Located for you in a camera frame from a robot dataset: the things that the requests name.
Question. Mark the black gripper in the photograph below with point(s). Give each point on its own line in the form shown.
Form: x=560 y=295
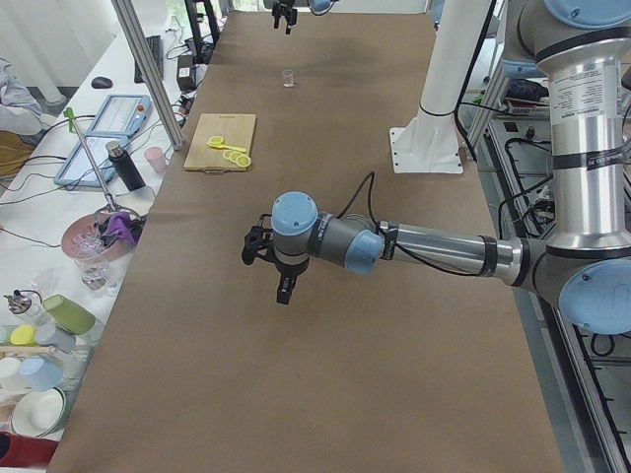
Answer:
x=284 y=10
x=284 y=270

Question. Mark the clear glass cup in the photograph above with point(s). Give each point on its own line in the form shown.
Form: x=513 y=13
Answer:
x=288 y=78

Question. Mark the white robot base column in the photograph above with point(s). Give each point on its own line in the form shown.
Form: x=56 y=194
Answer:
x=429 y=143

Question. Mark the pink cup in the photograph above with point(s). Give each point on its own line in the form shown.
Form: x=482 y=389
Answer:
x=156 y=158

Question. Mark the green cup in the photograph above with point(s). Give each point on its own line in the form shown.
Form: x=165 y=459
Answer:
x=69 y=315

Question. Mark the light blue cup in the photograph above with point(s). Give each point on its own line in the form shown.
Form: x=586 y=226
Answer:
x=41 y=373

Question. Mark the yellow cup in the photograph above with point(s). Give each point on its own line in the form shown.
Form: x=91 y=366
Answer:
x=23 y=336

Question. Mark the wooden cutting board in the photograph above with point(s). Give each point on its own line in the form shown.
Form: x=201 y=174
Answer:
x=236 y=128

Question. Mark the yellow lemon slice on stick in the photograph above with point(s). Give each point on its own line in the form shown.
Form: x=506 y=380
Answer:
x=219 y=142

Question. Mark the purple cloth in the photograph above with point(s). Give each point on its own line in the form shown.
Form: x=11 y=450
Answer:
x=120 y=226

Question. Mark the black water bottle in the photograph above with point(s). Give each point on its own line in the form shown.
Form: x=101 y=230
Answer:
x=124 y=166

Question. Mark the blue teach pendant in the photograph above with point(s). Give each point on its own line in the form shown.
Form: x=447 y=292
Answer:
x=77 y=169
x=121 y=115

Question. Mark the black computer mouse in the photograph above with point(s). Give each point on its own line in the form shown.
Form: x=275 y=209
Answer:
x=101 y=82

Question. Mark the pink bowl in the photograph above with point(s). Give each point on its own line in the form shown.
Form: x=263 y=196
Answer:
x=85 y=226

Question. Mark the white green-rimmed bowl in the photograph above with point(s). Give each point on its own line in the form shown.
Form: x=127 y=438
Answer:
x=39 y=413

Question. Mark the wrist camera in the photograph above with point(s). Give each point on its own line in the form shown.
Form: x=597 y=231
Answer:
x=258 y=244

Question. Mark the aluminium frame post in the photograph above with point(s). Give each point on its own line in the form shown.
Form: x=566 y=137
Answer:
x=139 y=48

